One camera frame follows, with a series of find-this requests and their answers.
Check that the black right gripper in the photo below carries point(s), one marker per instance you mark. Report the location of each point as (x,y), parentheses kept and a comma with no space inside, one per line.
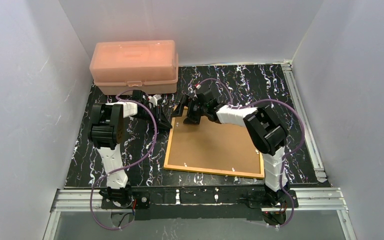
(189,108)

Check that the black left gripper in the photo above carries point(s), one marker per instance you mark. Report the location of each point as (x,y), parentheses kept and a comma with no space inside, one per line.
(155,112)

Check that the yellow wooden picture frame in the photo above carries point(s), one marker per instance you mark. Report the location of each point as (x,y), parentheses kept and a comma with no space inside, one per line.
(212,172)

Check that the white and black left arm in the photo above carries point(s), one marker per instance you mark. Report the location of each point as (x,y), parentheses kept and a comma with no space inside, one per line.
(106,132)

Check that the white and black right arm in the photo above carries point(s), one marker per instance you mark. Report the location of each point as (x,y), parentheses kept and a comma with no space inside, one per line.
(264,127)

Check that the pink plastic storage box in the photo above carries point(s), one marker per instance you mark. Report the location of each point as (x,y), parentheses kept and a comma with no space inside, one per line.
(150,65)

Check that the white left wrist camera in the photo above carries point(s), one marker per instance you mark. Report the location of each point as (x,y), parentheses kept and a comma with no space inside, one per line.
(154,100)

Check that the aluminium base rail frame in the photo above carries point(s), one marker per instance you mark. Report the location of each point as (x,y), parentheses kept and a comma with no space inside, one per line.
(76,213)

